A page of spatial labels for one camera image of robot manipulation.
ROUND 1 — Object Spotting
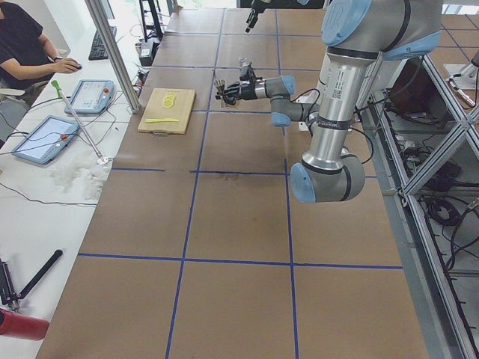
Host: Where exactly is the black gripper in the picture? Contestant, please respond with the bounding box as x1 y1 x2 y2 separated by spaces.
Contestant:
215 81 255 104
245 0 268 33

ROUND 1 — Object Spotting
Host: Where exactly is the metal rod green tip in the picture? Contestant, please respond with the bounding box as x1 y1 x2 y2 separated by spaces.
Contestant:
51 80 110 165

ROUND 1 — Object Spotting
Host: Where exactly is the red bottle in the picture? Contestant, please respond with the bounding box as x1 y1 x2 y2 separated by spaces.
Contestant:
1 309 49 340

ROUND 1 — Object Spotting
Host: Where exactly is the seated person black shirt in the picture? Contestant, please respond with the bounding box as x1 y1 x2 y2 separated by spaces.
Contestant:
1 1 79 98

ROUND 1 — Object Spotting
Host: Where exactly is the black hand tool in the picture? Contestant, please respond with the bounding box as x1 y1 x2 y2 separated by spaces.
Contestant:
0 249 64 311

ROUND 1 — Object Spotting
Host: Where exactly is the aluminium frame post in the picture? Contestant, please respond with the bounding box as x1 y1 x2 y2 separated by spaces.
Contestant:
85 0 141 114

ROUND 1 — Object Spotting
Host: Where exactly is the bamboo cutting board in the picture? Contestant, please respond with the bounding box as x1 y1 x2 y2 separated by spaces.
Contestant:
138 88 195 135

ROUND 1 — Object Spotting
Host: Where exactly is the steel double jigger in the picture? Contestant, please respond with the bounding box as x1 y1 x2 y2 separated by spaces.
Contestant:
214 79 225 101

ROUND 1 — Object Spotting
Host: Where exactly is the clear glass cup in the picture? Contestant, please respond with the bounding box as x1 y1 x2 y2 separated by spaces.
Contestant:
239 58 251 69

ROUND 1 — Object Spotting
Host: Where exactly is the teach pendant near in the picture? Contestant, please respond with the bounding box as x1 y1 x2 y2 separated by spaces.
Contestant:
12 115 80 165

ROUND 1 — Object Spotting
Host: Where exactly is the teach pendant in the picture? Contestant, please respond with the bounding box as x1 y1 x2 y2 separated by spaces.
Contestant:
69 79 115 115
12 115 80 165

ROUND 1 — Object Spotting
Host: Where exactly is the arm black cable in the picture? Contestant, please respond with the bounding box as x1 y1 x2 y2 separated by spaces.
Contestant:
291 88 375 165

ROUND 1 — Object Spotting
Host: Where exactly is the teach pendant far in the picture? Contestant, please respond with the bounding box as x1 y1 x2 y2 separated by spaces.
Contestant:
69 79 115 115

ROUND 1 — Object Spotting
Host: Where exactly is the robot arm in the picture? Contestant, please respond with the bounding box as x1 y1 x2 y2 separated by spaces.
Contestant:
215 0 443 203

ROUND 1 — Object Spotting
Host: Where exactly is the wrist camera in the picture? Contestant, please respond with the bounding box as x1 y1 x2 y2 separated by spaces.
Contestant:
239 63 257 82

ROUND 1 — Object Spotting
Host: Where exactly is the black keyboard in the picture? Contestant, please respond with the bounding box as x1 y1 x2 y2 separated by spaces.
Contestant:
88 31 109 61

